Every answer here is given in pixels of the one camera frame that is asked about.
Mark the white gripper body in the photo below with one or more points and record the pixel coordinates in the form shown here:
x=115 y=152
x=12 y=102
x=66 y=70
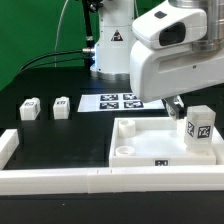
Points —
x=164 y=61

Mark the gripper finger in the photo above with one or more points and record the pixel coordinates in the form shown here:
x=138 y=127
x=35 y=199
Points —
x=175 y=107

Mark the white square tabletop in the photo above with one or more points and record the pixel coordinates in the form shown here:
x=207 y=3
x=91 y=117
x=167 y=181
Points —
x=154 y=141

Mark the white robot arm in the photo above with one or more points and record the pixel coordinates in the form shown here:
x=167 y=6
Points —
x=112 y=50

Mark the paper sheet with markers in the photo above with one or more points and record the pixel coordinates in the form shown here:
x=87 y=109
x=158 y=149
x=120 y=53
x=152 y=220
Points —
x=115 y=102

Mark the black pole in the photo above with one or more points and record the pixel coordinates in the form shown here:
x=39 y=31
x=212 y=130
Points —
x=88 y=29

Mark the white U-shaped fence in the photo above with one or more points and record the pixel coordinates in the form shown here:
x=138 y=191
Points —
x=102 y=180

